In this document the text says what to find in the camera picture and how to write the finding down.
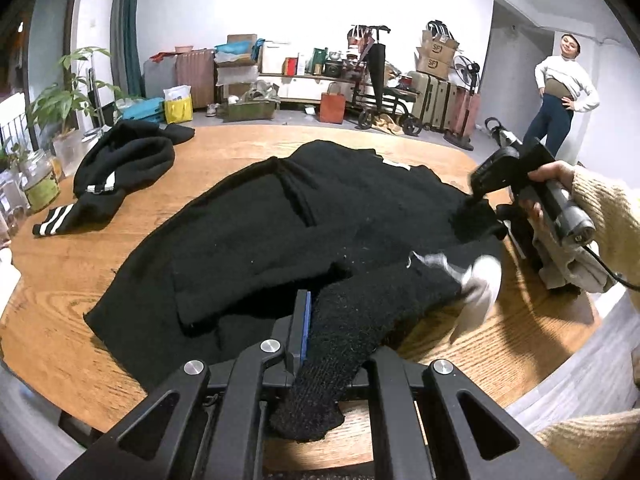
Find orange paper bag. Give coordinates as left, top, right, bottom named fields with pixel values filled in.
left=319, top=84, right=347, bottom=125

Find green money tree plant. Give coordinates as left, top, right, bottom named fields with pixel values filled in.
left=27, top=47, right=130, bottom=137

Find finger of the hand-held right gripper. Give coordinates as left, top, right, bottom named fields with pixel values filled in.
left=467, top=137, right=557, bottom=207
left=494, top=204, right=551, bottom=275

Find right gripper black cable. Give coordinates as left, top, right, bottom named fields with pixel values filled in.
left=585, top=242, right=640, bottom=292

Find cardboard box pile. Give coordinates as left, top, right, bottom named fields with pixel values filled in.
left=215, top=34, right=262, bottom=102

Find printed cardboard boxes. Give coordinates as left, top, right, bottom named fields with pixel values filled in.
left=414, top=20, right=461, bottom=80

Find pink suitcase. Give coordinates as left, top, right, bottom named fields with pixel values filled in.
left=175, top=49, right=217, bottom=110

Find person's right hand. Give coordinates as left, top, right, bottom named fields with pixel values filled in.
left=517, top=160, right=577, bottom=233

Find clear plastic jar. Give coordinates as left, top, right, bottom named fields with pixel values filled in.
left=0, top=175, right=31, bottom=242

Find black trolley cart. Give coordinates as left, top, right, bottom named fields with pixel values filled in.
left=346, top=23, right=424, bottom=137

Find glass jar with green contents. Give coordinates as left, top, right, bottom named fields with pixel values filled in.
left=20, top=150, right=62, bottom=212

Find frosted glass plant pot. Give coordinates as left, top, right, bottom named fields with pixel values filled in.
left=52, top=130, right=87, bottom=177

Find black standing fan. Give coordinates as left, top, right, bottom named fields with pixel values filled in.
left=444, top=55, right=482, bottom=152

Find black knit cardigan white cuffs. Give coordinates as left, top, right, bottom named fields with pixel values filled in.
left=82, top=140, right=506, bottom=443

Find person's knit sweater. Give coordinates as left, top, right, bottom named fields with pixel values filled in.
left=535, top=409, right=640, bottom=480

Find grey teal curtain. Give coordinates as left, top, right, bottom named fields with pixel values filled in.
left=110, top=0, right=147, bottom=99

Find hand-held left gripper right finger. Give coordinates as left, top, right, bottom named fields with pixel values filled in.
left=345, top=346, right=578, bottom=480

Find teal suitcase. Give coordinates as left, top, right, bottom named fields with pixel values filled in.
left=117, top=99, right=166, bottom=122

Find brown suitcase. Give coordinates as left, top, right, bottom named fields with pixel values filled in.
left=451, top=86, right=482, bottom=134

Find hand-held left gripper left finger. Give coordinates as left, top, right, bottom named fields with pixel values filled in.
left=57, top=289, right=315, bottom=480

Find olive suitcase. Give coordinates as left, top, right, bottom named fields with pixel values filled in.
left=407, top=71, right=459, bottom=132

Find black garment with white stripes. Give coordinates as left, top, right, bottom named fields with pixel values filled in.
left=32, top=120, right=197, bottom=239

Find white low cabinet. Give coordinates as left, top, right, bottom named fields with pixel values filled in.
left=257, top=72, right=362, bottom=107

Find white flat box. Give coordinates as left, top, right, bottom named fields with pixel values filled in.
left=261, top=42, right=291, bottom=75

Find grey suitcase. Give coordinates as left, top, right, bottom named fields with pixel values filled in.
left=144, top=55, right=179, bottom=99

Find yellow shopping bag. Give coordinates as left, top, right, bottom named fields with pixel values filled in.
left=163, top=86, right=194, bottom=125

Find green crate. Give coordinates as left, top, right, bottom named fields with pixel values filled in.
left=222, top=95, right=279, bottom=122

